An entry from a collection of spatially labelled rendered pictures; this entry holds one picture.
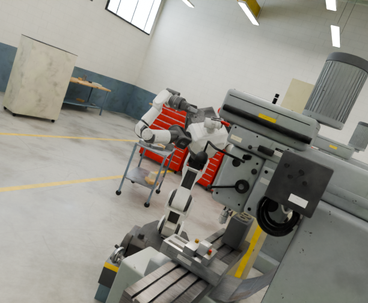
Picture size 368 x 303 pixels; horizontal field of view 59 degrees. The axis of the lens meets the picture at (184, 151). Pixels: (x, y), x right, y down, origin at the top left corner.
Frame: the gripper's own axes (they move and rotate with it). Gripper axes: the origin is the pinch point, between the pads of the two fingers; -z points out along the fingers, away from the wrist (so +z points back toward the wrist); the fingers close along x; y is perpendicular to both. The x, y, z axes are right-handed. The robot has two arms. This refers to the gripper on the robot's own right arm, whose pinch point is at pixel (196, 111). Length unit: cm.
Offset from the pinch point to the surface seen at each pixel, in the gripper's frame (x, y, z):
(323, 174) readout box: -47, 1, -81
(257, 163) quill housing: -20, 11, -50
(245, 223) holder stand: 28, 57, -50
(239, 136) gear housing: -21.5, 2.2, -36.7
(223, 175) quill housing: -19.5, 24.1, -36.9
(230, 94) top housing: -22.5, -15.7, -24.0
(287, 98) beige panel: 162, -39, -15
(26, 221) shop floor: 42, 170, 150
